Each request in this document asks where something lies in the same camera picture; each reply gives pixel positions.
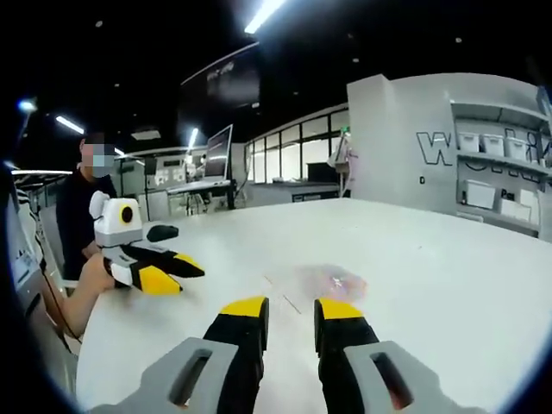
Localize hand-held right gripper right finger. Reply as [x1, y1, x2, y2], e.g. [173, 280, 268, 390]
[312, 296, 480, 414]

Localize dark hanging ceiling screen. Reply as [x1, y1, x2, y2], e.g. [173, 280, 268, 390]
[179, 40, 263, 127]

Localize grey metal shelving unit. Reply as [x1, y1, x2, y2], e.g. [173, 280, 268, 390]
[449, 97, 552, 241]

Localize clear resealable bag pink contents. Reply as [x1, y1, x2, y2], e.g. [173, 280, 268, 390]
[294, 261, 371, 304]

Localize small dark monitor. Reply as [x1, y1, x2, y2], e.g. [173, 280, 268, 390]
[305, 161, 341, 185]

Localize pink and white standing device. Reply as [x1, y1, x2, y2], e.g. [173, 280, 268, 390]
[326, 132, 360, 200]

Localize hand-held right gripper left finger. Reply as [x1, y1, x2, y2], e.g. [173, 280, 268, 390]
[87, 295, 272, 414]

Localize large tilted monitor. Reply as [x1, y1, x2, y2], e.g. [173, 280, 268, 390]
[204, 123, 235, 181]

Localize grey counter with dark sign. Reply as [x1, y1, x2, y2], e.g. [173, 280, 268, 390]
[247, 180, 347, 209]

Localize person's striped shirt torso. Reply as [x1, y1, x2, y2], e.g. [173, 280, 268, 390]
[3, 162, 49, 303]

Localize group of white storage bins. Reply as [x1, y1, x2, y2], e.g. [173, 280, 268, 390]
[455, 128, 545, 224]

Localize black computer mouse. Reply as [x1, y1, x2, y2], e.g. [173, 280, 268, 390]
[145, 224, 181, 243]

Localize grey chest-worn device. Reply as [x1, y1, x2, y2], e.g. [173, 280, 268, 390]
[11, 238, 45, 304]

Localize white height-adjustable desk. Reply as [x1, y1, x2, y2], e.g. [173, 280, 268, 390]
[165, 178, 237, 216]

